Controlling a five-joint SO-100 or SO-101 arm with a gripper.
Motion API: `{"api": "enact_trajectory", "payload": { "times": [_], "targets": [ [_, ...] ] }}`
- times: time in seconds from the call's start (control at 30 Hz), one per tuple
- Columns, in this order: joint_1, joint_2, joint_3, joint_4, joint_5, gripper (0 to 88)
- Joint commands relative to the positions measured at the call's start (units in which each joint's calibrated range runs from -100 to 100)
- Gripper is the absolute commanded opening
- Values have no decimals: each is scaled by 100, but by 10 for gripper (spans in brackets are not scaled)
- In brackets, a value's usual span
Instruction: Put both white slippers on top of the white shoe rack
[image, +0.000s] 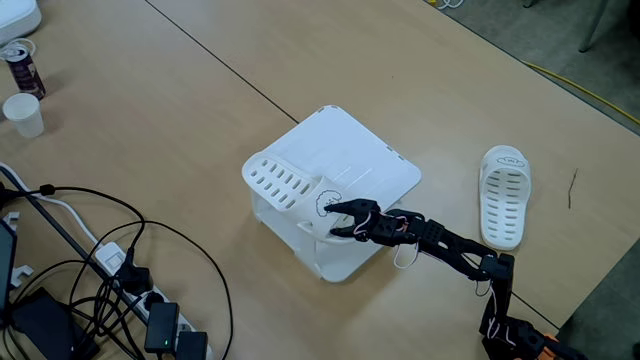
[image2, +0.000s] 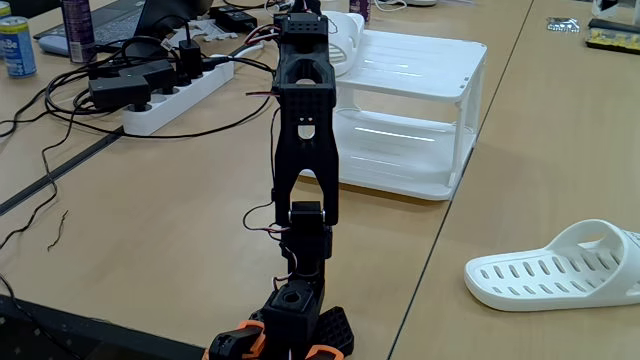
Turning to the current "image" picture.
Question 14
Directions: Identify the white slipper poodle print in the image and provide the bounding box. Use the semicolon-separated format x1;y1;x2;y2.
241;152;362;246

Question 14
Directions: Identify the white slipper cloud print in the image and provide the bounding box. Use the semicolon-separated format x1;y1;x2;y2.
478;144;533;252

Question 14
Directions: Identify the white two-tier shoe rack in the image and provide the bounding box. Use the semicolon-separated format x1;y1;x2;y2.
247;104;423;284

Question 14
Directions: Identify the black plug-in adapter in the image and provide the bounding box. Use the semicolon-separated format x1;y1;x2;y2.
175;330;209;360

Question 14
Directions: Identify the black adapter green light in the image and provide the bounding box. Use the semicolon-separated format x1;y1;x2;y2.
143;301;180;355

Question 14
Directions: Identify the white power strip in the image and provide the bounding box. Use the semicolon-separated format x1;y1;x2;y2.
93;241;215;360

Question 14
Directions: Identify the grey chair leg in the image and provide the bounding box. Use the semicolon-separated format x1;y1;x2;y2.
578;0;611;54

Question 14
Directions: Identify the black power brick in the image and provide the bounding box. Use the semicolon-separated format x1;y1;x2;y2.
9;287;101;360

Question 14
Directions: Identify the white paper cup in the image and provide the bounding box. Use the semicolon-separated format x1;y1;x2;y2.
1;92;46;140

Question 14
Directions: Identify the dark laptop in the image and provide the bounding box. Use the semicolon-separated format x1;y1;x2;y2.
0;219;19;311

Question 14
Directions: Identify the purple drink can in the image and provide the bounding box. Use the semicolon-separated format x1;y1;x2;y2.
3;43;47;101

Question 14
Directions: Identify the white flat box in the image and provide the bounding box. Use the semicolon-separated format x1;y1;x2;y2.
0;0;43;46

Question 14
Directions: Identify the black looping cable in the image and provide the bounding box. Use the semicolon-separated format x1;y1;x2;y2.
69;218;235;360

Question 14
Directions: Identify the black wall plug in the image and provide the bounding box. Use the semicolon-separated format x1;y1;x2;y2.
117;247;154;296

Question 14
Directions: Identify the black tangled cable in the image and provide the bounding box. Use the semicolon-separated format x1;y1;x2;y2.
67;259;151;360

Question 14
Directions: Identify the yellow cable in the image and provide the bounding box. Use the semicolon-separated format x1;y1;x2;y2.
522;60;640;126

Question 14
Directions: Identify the white power strip cable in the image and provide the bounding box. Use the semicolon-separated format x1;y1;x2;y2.
0;162;99;246

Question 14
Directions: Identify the black cable ferrite bead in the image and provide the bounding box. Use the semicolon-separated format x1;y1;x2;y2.
0;183;147;261

